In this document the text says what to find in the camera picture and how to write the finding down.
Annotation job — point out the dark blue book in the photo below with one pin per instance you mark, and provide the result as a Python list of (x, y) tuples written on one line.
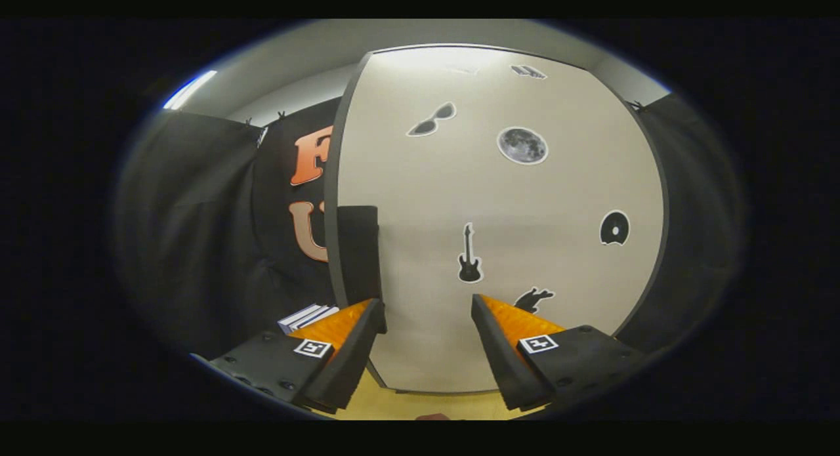
[(323, 313)]

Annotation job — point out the black backdrop cloth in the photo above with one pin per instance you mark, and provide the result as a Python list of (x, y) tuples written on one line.
[(197, 233)]

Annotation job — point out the light blue book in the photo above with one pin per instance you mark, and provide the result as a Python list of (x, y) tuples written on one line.
[(295, 318)]

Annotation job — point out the grey cabinet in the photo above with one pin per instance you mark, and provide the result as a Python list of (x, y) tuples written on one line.
[(331, 200)]

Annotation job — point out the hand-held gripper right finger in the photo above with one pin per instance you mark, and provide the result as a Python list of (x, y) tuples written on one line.
[(505, 357)]

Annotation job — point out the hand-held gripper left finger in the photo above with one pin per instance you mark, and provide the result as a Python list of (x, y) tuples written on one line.
[(351, 351)]

